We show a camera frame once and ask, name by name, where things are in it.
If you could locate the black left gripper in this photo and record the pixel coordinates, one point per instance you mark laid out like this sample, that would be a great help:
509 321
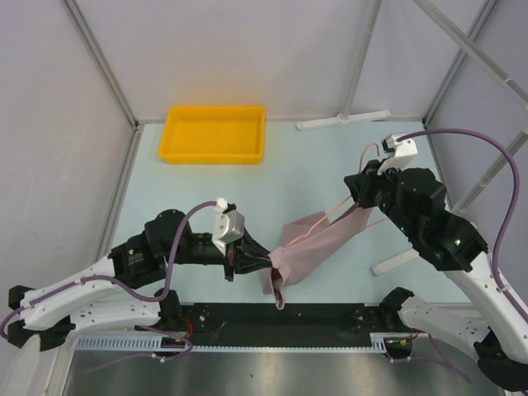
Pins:
250 256

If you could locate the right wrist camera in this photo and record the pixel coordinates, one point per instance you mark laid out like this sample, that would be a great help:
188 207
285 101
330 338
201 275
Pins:
400 152

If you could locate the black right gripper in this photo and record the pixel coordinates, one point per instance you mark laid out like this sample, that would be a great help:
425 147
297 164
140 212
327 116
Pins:
360 185

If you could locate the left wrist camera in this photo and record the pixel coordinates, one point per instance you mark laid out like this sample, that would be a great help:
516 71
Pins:
228 225

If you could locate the white slotted cable duct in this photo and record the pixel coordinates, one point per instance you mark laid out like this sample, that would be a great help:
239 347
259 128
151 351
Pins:
165 345

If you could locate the white garment rack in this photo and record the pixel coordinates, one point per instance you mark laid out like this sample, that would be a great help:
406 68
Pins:
489 97

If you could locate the yellow plastic bin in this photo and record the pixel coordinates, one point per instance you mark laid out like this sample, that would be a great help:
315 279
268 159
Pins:
228 135

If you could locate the pink tank top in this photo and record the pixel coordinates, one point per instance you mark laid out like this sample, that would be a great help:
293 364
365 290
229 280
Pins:
291 265

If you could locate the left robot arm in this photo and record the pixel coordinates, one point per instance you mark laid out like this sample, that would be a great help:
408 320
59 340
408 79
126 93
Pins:
130 287

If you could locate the pink wire hanger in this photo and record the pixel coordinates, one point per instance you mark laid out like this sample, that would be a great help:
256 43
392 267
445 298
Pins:
342 203

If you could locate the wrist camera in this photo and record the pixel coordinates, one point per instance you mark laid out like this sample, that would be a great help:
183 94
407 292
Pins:
228 225
400 152

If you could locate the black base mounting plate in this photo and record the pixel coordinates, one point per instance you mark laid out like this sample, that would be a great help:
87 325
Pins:
297 325

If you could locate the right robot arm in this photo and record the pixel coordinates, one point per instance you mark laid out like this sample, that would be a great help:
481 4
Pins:
414 201

